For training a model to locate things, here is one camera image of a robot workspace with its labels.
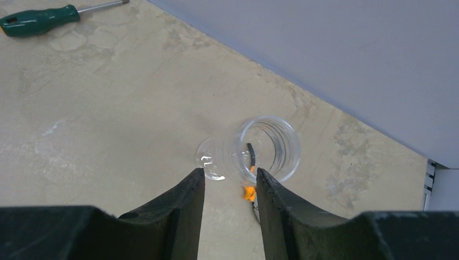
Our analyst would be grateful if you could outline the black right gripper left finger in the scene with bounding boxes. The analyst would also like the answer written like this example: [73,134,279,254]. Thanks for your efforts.
[1,168,205,259]

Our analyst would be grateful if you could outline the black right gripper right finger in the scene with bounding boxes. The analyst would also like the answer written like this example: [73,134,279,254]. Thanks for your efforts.
[257,168,458,259]

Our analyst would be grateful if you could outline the clear tall flute glass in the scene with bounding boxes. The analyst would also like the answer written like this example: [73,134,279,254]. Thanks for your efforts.
[195,115,301,187]

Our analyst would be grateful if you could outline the orange black pliers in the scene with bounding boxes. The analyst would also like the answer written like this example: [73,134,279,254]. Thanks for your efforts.
[244,143,260,223]

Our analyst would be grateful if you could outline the small dark object behind goblet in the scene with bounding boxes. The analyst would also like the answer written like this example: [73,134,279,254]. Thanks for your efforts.
[1,1,129,37]

